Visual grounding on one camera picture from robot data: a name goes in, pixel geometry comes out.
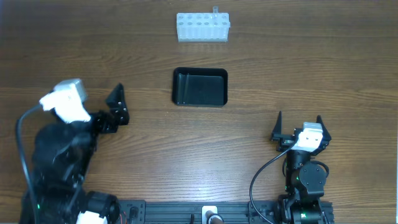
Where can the white test tube rack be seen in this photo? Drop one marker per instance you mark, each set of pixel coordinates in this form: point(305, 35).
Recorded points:
point(202, 31)

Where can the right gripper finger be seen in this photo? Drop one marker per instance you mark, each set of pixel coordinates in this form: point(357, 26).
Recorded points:
point(278, 127)
point(325, 130)

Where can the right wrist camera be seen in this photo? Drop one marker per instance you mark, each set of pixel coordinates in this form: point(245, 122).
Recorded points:
point(309, 137)

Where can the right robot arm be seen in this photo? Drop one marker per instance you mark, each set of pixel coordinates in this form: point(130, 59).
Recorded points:
point(308, 180)

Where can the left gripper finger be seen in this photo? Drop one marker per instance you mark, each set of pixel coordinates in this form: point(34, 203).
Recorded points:
point(119, 105)

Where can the black tray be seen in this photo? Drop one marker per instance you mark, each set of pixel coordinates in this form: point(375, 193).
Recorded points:
point(208, 90)

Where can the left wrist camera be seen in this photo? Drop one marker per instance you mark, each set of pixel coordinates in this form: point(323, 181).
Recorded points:
point(66, 99)

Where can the mounting rail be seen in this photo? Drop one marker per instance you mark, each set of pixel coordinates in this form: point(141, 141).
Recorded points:
point(174, 213)

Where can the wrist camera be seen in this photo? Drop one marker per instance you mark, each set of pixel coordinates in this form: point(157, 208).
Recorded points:
point(309, 137)
point(66, 99)

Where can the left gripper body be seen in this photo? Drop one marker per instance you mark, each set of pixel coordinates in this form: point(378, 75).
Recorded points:
point(104, 123)

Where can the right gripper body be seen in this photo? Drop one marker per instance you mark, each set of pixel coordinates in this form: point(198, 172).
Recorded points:
point(281, 141)

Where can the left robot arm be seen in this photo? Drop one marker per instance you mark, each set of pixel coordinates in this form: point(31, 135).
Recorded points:
point(59, 155)

